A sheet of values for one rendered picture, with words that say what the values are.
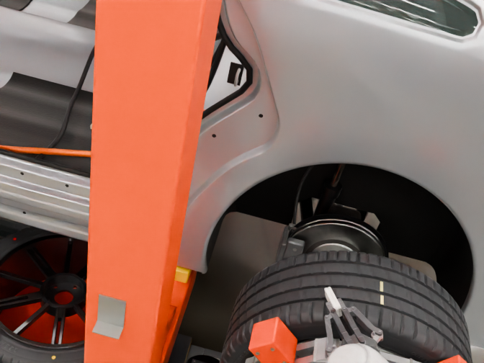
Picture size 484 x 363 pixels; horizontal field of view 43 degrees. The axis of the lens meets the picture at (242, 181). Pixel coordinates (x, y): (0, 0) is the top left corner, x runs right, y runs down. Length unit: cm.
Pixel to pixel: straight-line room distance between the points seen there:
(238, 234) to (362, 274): 175
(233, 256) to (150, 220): 198
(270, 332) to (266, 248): 180
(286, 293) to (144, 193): 56
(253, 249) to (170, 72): 227
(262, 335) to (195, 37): 75
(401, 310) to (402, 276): 12
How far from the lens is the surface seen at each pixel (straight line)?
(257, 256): 314
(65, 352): 208
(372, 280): 153
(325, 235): 194
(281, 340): 143
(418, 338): 148
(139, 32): 94
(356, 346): 107
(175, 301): 199
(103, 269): 128
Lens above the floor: 223
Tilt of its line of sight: 39 degrees down
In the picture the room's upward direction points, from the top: 13 degrees clockwise
